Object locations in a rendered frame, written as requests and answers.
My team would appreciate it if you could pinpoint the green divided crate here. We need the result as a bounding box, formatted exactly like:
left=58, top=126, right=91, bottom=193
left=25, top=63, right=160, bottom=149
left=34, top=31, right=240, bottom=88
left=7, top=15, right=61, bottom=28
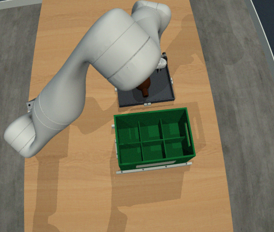
left=114, top=107, right=196, bottom=171

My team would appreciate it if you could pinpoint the brown bottle with green label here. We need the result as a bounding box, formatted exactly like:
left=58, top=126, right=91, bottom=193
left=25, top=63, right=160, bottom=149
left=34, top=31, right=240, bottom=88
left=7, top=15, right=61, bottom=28
left=136, top=77, right=151, bottom=98

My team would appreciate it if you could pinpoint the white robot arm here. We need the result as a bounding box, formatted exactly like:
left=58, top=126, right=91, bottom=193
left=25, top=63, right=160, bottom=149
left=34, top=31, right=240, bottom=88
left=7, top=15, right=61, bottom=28
left=4, top=0, right=172, bottom=158

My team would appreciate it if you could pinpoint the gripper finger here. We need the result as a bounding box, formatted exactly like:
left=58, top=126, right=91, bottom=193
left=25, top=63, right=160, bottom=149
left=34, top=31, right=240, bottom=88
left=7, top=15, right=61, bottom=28
left=157, top=52, right=167, bottom=73

